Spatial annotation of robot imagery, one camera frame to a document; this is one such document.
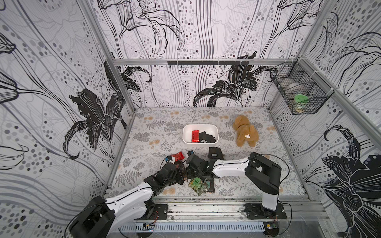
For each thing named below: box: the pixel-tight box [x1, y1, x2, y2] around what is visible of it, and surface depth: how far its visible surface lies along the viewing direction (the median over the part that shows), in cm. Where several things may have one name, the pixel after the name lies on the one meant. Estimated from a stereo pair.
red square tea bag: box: [170, 151, 185, 162], surface depth 92 cm
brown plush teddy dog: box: [232, 115, 260, 148], surface depth 94 cm
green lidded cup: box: [293, 94, 310, 114], surface depth 81 cm
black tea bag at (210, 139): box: [205, 132, 217, 144], surface depth 100 cm
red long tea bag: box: [191, 129, 200, 143], surface depth 103 cm
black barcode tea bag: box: [197, 130, 216, 144], surface depth 100 cm
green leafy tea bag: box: [188, 177, 210, 196], surface depth 82 cm
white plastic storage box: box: [182, 123, 220, 146], surface depth 105 cm
